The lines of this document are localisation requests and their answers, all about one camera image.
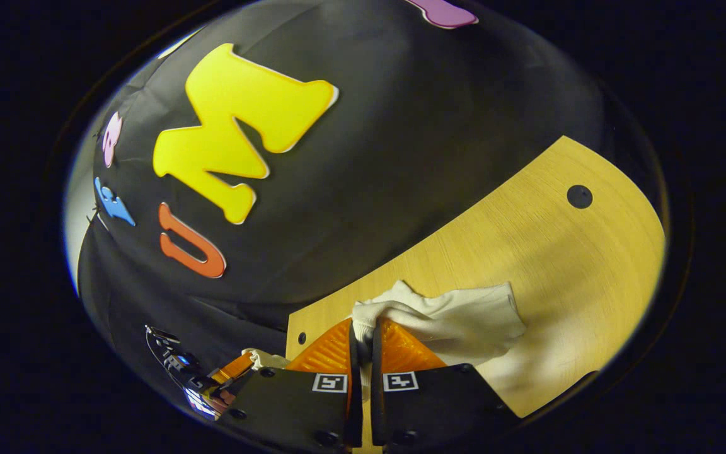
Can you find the black backdrop cloth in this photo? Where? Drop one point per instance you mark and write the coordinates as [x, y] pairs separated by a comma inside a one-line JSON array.
[[401, 157]]

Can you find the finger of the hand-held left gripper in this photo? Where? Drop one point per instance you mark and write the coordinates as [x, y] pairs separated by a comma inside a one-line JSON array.
[[234, 367]]

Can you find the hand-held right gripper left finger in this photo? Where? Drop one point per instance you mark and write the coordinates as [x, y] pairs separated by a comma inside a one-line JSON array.
[[355, 410]]

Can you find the cream long-sleeved shirt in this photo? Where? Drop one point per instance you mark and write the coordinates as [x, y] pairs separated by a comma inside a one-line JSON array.
[[464, 321]]

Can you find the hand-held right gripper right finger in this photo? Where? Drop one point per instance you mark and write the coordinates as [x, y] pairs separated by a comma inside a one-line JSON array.
[[377, 410]]

